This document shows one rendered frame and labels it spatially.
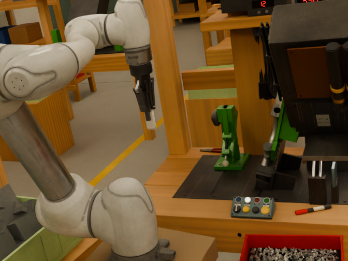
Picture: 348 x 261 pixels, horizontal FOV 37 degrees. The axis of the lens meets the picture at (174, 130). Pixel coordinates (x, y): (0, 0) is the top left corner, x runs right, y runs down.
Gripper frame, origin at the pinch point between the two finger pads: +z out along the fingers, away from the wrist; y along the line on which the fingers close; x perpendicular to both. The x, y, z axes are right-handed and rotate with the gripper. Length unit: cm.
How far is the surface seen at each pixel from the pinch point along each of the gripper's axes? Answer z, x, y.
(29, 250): 39, -44, 27
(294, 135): 19, 44, -29
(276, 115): 13, 37, -35
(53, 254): 47, -42, 17
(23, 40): 42, -392, -441
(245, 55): -5, 19, -65
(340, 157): 19, 62, -10
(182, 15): 110, -353, -968
